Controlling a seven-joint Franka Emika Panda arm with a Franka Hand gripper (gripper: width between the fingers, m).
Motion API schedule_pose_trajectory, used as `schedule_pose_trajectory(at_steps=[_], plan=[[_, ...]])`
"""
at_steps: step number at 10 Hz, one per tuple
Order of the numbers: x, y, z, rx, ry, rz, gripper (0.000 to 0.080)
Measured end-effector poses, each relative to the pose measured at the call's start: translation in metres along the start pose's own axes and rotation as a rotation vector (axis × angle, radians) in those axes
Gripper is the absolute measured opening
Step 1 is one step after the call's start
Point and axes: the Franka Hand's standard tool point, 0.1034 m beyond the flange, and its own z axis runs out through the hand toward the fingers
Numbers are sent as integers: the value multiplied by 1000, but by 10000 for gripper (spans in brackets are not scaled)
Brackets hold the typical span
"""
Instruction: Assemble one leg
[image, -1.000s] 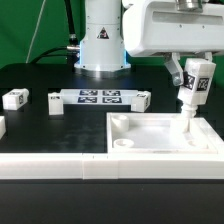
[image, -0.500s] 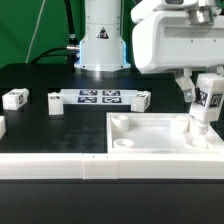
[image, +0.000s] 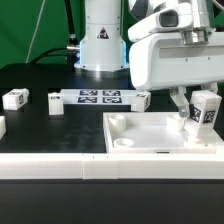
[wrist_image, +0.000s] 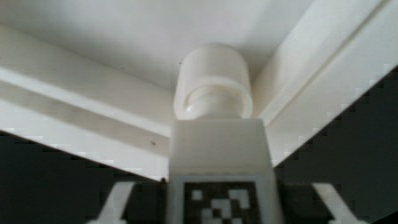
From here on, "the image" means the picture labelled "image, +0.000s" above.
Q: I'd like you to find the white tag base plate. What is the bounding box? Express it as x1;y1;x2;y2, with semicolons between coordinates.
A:
60;89;137;105

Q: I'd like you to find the white U-shaped obstacle fence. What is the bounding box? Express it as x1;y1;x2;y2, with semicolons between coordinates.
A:
0;116;224;179

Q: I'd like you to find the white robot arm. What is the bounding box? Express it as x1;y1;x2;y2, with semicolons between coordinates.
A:
76;0;224;117

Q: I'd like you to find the white square tabletop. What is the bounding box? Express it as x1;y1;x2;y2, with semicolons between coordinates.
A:
103;112;224;154

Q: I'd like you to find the black cable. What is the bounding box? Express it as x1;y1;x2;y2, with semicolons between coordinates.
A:
29;0;82;65

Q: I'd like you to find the white thin cable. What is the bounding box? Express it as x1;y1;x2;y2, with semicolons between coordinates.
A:
25;0;47;64

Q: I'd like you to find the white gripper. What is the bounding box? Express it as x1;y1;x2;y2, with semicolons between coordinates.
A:
129;32;224;118

